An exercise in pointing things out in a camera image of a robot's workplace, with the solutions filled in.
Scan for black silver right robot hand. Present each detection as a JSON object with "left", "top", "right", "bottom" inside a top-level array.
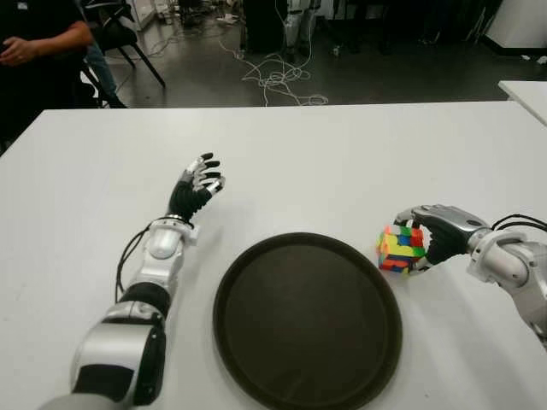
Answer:
[{"left": 392, "top": 203, "right": 491, "bottom": 274}]

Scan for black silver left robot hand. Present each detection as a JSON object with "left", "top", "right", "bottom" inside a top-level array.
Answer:
[{"left": 168, "top": 151, "right": 226, "bottom": 224}]

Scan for multicoloured Rubik's cube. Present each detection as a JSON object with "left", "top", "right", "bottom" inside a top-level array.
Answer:
[{"left": 374, "top": 225, "right": 426, "bottom": 274}]

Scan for round dark brown plate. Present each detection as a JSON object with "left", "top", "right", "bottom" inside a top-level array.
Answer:
[{"left": 212, "top": 231, "right": 403, "bottom": 410}]

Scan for white side table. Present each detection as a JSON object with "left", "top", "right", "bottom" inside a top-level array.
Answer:
[{"left": 497, "top": 79, "right": 547, "bottom": 127}]

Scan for black chair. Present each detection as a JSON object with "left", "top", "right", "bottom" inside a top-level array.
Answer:
[{"left": 80, "top": 0, "right": 167, "bottom": 89}]

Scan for white display cabinet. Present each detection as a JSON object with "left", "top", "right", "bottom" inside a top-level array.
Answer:
[{"left": 127, "top": 0, "right": 180, "bottom": 31}]

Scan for tall black cabinet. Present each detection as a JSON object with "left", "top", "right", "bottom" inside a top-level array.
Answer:
[{"left": 243, "top": 0, "right": 291, "bottom": 55}]

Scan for silver standing robot legs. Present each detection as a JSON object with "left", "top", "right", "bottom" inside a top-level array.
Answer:
[{"left": 285, "top": 0, "right": 320, "bottom": 56}]

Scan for person in black shirt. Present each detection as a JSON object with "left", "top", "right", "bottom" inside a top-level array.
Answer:
[{"left": 0, "top": 0, "right": 129, "bottom": 150}]

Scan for white cabinet with black base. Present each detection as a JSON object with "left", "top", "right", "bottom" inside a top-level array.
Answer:
[{"left": 486, "top": 0, "right": 547, "bottom": 56}]

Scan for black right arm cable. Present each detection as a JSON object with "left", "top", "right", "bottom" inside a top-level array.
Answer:
[{"left": 491, "top": 213, "right": 547, "bottom": 234}]

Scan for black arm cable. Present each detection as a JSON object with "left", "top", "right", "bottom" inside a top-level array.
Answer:
[
  {"left": 491, "top": 213, "right": 547, "bottom": 234},
  {"left": 115, "top": 221, "right": 153, "bottom": 301}
]

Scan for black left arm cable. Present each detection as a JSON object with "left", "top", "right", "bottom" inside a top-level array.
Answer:
[{"left": 115, "top": 221, "right": 153, "bottom": 301}]

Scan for tangled white floor cables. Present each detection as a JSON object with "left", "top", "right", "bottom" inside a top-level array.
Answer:
[{"left": 220, "top": 33, "right": 330, "bottom": 108}]

